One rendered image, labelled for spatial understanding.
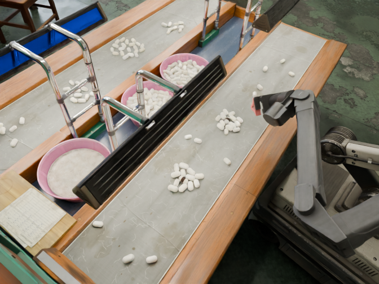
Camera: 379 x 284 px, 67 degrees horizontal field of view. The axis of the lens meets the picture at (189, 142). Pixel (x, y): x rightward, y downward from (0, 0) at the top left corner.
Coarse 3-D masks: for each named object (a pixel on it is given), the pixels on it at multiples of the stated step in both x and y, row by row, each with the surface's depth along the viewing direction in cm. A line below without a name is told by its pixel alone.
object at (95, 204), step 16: (208, 64) 93; (192, 80) 87; (208, 80) 92; (176, 96) 83; (192, 96) 87; (160, 112) 79; (176, 112) 83; (144, 128) 75; (160, 128) 79; (128, 144) 72; (144, 144) 76; (112, 160) 69; (128, 160) 72; (144, 160) 76; (96, 176) 66; (112, 176) 69; (128, 176) 73; (80, 192) 65; (96, 192) 66; (112, 192) 70; (96, 208) 67
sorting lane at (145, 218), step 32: (288, 32) 177; (256, 64) 155; (288, 64) 157; (224, 96) 138; (256, 96) 140; (192, 128) 124; (224, 128) 126; (256, 128) 127; (160, 160) 113; (192, 160) 114; (128, 192) 104; (160, 192) 105; (192, 192) 106; (128, 224) 97; (160, 224) 97; (192, 224) 98; (96, 256) 90; (160, 256) 91
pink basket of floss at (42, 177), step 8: (64, 144) 113; (72, 144) 115; (80, 144) 115; (88, 144) 115; (96, 144) 114; (48, 152) 109; (56, 152) 112; (64, 152) 114; (104, 152) 114; (48, 160) 109; (40, 168) 105; (48, 168) 109; (40, 176) 104; (40, 184) 101; (48, 192) 99; (72, 200) 102; (80, 200) 104
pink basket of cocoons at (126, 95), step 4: (144, 84) 138; (148, 84) 138; (152, 84) 138; (128, 88) 133; (132, 88) 135; (148, 88) 139; (156, 88) 140; (160, 88) 139; (164, 88) 138; (124, 92) 131; (128, 92) 134; (132, 92) 136; (124, 96) 131; (128, 96) 134; (132, 96) 136; (172, 96) 137; (124, 100) 131; (124, 104) 130; (132, 120) 128; (136, 124) 129
